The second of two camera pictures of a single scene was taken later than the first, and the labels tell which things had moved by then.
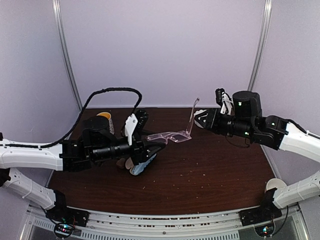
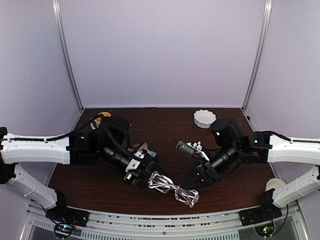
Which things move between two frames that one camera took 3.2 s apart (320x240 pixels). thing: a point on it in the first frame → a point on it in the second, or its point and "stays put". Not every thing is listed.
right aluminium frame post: (268, 8) stays put
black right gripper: (212, 121) → (205, 172)
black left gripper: (141, 152) → (135, 173)
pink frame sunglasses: (177, 136) → (163, 184)
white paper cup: (275, 182) stays put
